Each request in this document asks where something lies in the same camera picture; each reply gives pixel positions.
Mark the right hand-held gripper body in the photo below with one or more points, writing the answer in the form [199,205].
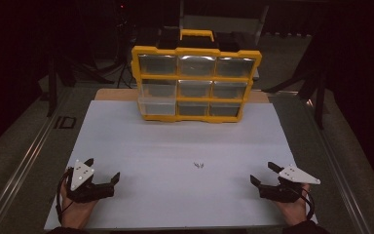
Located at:
[285,190]

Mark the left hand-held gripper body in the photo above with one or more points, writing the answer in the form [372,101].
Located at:
[84,190]

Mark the small metal screw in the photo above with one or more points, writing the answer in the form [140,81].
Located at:
[201,165]
[196,165]

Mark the clear plastic drawer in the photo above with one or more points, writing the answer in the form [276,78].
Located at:
[157,105]

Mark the yellow drawer organizer cabinet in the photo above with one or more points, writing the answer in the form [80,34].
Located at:
[157,77]

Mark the person's right hand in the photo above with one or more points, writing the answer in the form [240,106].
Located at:
[292,211]

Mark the person's left hand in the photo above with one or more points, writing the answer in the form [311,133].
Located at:
[75,214]

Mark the white table cover sheet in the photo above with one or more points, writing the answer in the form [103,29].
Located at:
[162,182]

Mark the black metal stand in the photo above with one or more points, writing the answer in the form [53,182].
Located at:
[319,104]
[52,91]

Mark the aluminium floor rail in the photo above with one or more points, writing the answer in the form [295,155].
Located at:
[19,165]
[347,185]

